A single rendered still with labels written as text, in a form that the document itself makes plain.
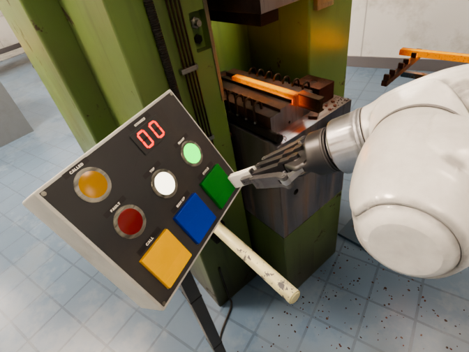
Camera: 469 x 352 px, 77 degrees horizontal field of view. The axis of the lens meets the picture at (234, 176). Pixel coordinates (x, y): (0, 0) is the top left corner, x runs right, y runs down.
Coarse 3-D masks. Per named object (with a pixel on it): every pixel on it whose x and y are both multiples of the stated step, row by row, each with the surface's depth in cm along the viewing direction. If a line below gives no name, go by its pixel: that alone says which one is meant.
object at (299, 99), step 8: (240, 80) 112; (248, 80) 109; (256, 80) 108; (264, 88) 103; (272, 88) 101; (280, 88) 100; (288, 96) 96; (296, 96) 92; (304, 96) 91; (312, 96) 89; (320, 96) 89; (296, 104) 94; (304, 104) 94; (312, 104) 91; (320, 104) 89
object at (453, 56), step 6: (402, 48) 124; (408, 48) 123; (402, 54) 124; (408, 54) 122; (420, 54) 119; (426, 54) 118; (432, 54) 116; (438, 54) 115; (444, 54) 114; (450, 54) 112; (456, 54) 112; (462, 54) 111; (468, 54) 110; (450, 60) 113; (456, 60) 112; (462, 60) 111; (468, 60) 109
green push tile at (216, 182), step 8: (216, 168) 66; (208, 176) 64; (216, 176) 66; (224, 176) 67; (200, 184) 62; (208, 184) 63; (216, 184) 65; (224, 184) 67; (232, 184) 68; (208, 192) 63; (216, 192) 64; (224, 192) 66; (232, 192) 68; (216, 200) 64; (224, 200) 65
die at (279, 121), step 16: (224, 80) 118; (272, 80) 110; (240, 96) 106; (256, 96) 102; (272, 96) 100; (240, 112) 103; (256, 112) 95; (272, 112) 94; (288, 112) 96; (304, 112) 101; (272, 128) 94
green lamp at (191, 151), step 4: (188, 144) 63; (192, 144) 63; (184, 148) 62; (188, 148) 62; (192, 148) 63; (196, 148) 64; (184, 152) 61; (188, 152) 62; (192, 152) 63; (196, 152) 63; (188, 156) 62; (192, 156) 62; (196, 156) 63; (188, 160) 62; (192, 160) 62; (196, 160) 63
